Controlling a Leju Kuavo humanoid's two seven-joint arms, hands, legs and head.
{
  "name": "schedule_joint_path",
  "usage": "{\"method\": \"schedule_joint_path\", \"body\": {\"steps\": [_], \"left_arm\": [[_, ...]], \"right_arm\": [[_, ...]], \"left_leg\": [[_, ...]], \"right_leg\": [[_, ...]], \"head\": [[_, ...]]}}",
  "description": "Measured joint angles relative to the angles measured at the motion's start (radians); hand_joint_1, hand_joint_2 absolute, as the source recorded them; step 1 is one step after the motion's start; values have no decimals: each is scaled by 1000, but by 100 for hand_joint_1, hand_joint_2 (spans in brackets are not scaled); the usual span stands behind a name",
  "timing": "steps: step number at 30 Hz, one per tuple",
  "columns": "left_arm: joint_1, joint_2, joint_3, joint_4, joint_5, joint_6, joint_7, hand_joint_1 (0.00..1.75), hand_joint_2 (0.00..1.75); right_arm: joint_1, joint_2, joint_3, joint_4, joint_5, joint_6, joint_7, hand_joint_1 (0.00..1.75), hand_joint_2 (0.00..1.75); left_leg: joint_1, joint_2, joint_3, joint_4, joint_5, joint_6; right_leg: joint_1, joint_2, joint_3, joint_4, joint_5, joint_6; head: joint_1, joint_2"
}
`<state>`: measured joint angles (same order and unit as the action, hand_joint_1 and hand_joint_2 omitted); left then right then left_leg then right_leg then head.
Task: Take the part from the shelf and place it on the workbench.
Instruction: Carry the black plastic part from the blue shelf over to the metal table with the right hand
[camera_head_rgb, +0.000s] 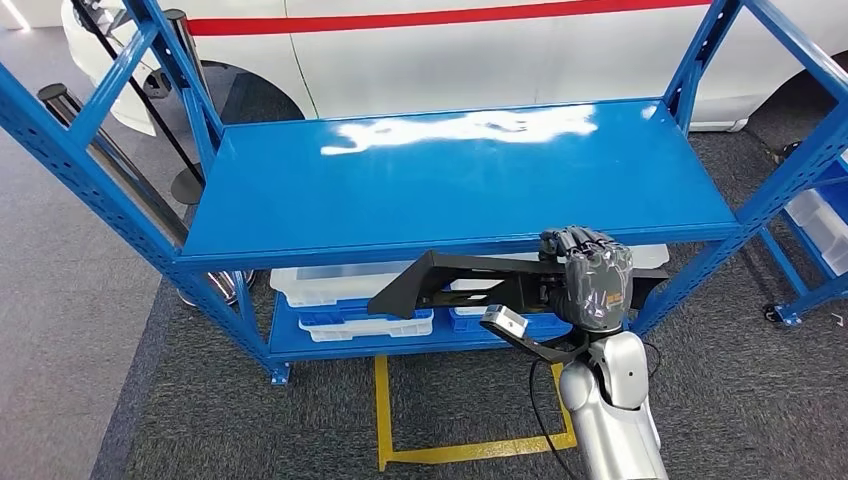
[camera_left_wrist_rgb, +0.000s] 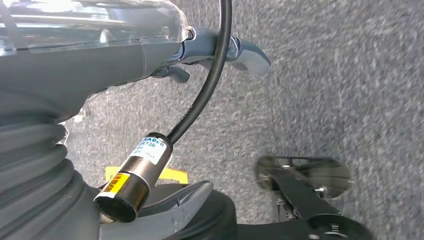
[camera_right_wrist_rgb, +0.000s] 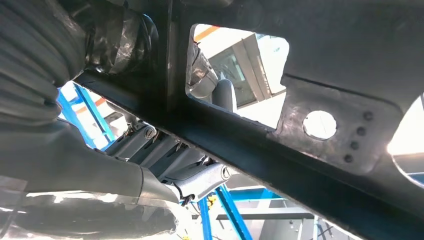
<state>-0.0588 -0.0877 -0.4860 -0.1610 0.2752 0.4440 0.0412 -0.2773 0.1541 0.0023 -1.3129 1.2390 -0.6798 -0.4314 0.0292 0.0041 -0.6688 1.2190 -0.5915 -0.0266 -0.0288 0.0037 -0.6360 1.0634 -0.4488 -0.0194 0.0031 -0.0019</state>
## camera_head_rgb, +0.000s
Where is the blue metal shelf rack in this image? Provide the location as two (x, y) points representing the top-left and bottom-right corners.
(0, 0), (848, 389)
(758, 148), (848, 329)

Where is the long black plastic part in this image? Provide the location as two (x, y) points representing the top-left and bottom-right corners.
(367, 250), (670, 318)

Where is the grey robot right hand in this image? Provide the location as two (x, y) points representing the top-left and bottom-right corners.
(539, 226), (635, 333)

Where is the chrome stanchion post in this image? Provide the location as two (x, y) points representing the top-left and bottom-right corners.
(36, 82), (256, 307)
(164, 7), (213, 207)

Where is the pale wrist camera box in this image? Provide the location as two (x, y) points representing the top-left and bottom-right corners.
(480, 304), (529, 339)

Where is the black stanchion belt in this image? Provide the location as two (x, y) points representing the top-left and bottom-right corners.
(71, 0), (207, 187)

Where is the white car with red stripe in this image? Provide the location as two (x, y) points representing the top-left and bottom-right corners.
(61, 0), (848, 137)

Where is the black camera bracket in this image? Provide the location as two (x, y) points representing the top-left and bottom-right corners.
(496, 324), (594, 366)

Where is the black camera cable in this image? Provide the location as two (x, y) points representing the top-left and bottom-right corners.
(527, 341), (664, 480)

